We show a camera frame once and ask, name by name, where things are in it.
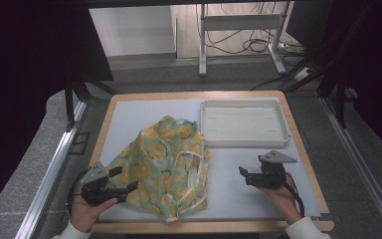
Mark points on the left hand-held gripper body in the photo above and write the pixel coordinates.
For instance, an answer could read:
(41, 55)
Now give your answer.
(94, 186)

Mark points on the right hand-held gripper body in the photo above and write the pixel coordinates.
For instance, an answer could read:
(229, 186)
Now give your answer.
(272, 171)

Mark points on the person's left hand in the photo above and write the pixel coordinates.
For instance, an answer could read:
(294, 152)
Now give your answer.
(83, 212)

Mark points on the person's right hand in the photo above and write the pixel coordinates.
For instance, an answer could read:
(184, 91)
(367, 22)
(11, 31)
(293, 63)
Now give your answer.
(280, 200)

